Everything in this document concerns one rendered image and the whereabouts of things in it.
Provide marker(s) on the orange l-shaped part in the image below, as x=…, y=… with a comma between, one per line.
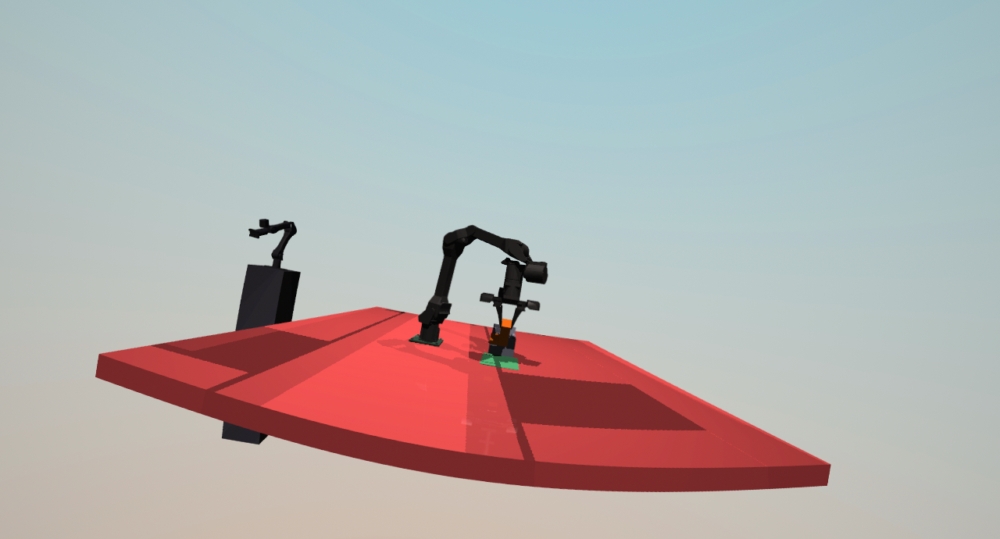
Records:
x=502, y=338

